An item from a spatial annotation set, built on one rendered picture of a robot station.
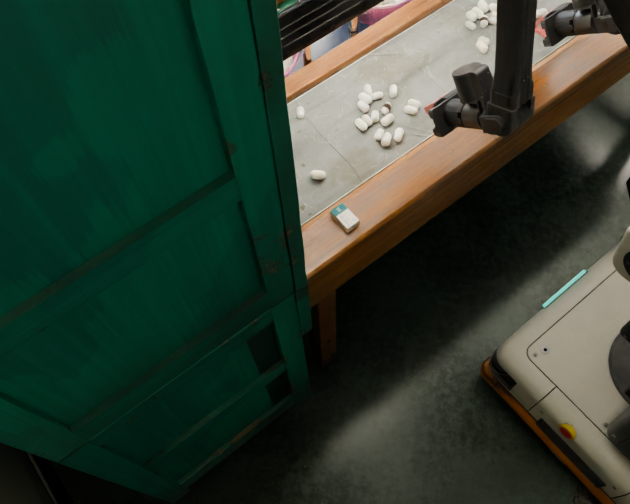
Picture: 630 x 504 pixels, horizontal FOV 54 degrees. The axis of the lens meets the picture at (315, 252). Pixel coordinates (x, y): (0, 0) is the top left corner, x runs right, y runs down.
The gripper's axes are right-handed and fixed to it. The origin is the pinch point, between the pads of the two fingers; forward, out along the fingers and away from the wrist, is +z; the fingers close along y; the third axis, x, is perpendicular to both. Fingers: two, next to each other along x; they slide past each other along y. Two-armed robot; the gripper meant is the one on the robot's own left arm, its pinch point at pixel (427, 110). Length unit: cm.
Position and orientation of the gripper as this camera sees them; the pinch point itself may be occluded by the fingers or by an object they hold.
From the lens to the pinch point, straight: 142.5
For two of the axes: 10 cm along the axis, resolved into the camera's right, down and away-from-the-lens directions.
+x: 4.2, 7.9, 4.5
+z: -4.5, -2.5, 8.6
